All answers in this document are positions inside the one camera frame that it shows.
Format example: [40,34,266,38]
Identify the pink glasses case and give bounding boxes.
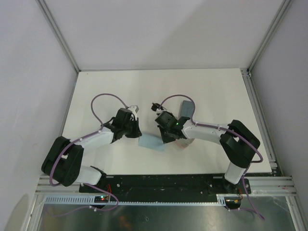
[175,139,194,149]

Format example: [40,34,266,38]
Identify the small blue cloth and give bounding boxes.
[138,133,165,152]

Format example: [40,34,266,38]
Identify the blue-grey glasses case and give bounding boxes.
[179,100,194,118]

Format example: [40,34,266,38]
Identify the brown thin-frame glasses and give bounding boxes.
[151,103,161,112]

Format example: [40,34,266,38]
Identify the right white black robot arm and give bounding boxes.
[155,110,260,193]

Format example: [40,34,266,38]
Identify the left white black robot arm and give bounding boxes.
[41,105,142,193]

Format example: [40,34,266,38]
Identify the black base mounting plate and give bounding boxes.
[79,173,252,204]

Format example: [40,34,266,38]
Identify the small circuit board with leds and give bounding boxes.
[94,195,110,203]

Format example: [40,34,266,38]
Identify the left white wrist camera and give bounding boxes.
[128,105,139,120]

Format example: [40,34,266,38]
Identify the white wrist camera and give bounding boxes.
[156,107,165,116]
[128,105,139,120]

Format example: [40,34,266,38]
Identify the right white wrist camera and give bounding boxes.
[156,107,165,116]

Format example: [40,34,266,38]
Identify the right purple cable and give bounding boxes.
[158,94,264,221]

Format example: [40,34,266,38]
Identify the purple cable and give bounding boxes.
[49,93,129,217]
[158,94,264,221]

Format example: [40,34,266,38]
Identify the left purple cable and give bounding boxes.
[49,93,129,217]

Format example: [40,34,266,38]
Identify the white slotted cable duct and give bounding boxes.
[44,194,239,206]

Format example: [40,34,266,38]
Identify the left aluminium frame post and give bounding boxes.
[36,0,80,74]

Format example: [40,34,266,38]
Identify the aluminium frame post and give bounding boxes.
[246,0,294,73]
[36,0,80,74]

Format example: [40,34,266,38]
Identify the right aluminium frame post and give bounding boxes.
[246,0,294,73]

